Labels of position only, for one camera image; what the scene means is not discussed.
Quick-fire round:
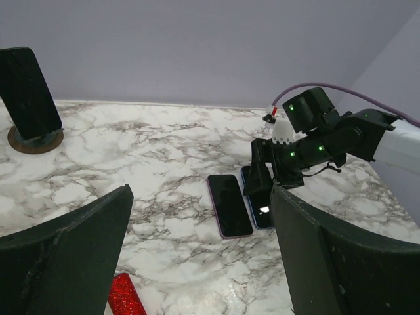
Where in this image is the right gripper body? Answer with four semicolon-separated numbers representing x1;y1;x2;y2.
251;138;310;189

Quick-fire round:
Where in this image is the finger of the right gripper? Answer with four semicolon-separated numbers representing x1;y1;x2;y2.
243;162;273;196

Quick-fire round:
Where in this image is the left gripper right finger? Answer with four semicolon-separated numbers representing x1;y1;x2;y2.
271;186;419;314

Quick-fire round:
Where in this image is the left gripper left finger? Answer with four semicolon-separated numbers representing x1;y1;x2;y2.
1;185;134;314

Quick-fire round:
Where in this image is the blue-edged phone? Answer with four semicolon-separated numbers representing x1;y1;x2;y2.
240;165;276;230

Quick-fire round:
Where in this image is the purple-edged phone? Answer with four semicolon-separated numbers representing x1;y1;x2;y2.
207;174;253;239

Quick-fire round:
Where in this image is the black phone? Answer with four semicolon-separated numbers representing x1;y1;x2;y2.
1;47;62;141

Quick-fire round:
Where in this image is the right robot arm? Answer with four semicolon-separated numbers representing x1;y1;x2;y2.
243;83;419;196

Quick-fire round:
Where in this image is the round stand back left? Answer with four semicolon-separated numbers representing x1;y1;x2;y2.
7;126;64;155

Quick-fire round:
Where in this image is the red glitter microphone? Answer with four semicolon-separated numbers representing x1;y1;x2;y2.
108;273;147;315

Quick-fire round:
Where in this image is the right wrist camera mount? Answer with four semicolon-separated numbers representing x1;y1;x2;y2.
263;106;295;144

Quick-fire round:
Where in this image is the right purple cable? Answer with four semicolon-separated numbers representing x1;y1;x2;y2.
272;83;420;127

